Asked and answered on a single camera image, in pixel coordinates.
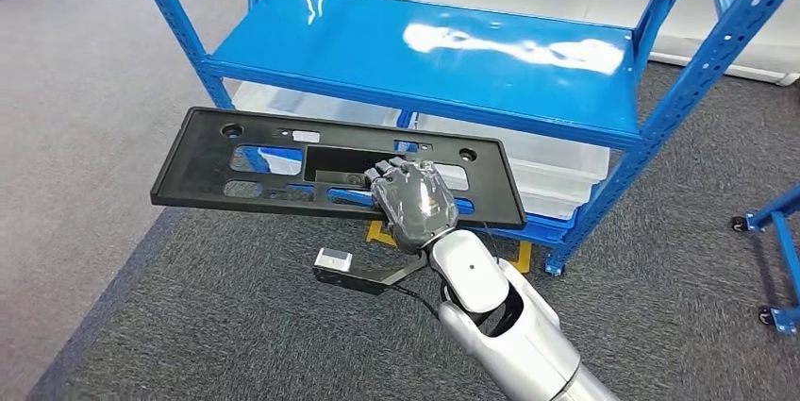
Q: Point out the white plastic bin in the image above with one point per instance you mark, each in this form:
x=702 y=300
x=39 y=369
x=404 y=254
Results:
x=300 y=104
x=550 y=179

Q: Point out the blue wheeled shelf rack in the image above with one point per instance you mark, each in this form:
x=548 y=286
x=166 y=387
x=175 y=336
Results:
x=784 y=248

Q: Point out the blue plastic bin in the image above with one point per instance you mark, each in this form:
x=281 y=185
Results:
x=544 y=229

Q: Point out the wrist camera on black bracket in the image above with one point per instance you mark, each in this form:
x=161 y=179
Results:
x=347 y=276

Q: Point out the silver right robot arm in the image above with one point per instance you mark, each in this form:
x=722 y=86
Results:
x=519 y=335

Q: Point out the blue metal shelf rack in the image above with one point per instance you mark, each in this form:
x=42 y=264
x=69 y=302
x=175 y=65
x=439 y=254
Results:
x=375 y=48

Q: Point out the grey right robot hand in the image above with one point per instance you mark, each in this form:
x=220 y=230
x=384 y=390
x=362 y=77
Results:
x=415 y=204

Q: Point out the black plastic plate part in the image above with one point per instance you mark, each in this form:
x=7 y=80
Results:
x=194 y=167

